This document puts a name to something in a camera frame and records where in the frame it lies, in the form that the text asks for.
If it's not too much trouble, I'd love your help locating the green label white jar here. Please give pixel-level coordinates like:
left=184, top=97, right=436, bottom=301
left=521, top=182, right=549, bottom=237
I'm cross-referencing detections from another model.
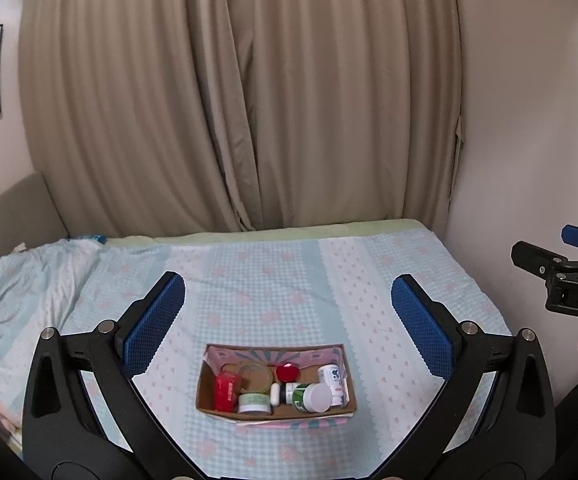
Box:
left=237, top=392, right=272, bottom=415

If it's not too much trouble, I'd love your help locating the beige curtain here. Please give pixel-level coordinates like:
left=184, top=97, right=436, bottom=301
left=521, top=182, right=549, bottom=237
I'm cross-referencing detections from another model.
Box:
left=19, top=0, right=462, bottom=236

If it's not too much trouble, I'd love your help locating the green jar white lid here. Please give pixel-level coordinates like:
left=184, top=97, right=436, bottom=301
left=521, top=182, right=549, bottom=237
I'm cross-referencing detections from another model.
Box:
left=291, top=382, right=332, bottom=414

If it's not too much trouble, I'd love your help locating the white bottle blue label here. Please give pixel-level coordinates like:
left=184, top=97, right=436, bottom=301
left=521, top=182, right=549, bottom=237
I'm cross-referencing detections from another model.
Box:
left=317, top=364, right=345, bottom=408

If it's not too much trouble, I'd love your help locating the red round lid jar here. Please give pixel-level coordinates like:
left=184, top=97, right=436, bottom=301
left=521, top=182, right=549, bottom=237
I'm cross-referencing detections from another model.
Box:
left=275, top=362, right=300, bottom=382

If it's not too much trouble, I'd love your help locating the white crumpled blanket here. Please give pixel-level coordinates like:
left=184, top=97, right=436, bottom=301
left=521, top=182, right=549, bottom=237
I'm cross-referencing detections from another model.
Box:
left=0, top=237, right=103, bottom=356

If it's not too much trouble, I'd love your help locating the clear tape roll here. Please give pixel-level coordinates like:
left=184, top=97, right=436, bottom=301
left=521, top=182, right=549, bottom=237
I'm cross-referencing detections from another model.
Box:
left=221, top=361, right=274, bottom=393

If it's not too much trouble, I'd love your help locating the blue checkered bed sheet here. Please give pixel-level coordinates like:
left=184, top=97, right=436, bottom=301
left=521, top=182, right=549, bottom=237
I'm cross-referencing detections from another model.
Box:
left=0, top=228, right=516, bottom=480

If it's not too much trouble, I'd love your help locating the small white black bottle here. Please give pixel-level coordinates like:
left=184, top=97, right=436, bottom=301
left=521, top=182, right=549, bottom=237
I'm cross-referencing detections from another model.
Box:
left=269, top=382, right=300, bottom=408

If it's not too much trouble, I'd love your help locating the cardboard box pink lining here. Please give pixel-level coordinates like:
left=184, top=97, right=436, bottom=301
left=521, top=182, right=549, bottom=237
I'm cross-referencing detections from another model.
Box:
left=196, top=344, right=357, bottom=428

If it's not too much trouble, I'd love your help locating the blue item at bedhead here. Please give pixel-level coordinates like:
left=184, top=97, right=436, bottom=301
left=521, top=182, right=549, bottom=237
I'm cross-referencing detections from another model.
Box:
left=90, top=234, right=107, bottom=244

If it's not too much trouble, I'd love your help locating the red Marubi box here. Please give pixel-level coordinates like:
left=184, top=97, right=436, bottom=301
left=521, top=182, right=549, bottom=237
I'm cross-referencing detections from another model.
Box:
left=213, top=370, right=241, bottom=413

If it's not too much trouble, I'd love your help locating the grey headboard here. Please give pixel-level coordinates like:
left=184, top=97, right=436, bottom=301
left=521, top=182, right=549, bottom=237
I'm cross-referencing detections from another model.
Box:
left=0, top=172, right=69, bottom=259

